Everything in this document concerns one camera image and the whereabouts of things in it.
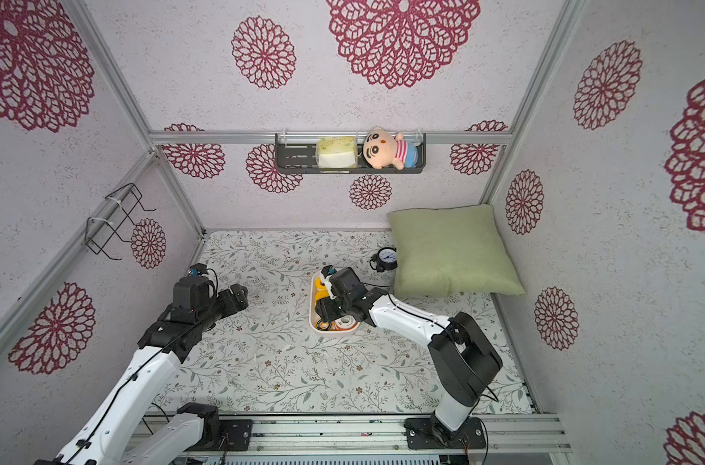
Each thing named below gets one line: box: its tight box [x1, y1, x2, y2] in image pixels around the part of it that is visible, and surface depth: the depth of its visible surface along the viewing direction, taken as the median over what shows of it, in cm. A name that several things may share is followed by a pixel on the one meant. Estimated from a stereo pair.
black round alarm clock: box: [368, 247, 399, 273], surface depth 111 cm
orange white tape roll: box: [329, 314, 359, 332], surface depth 91 cm
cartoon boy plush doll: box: [363, 126, 419, 171], surface depth 88 cm
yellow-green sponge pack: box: [315, 135, 359, 170], surface depth 92 cm
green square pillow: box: [387, 204, 526, 299], surface depth 98 cm
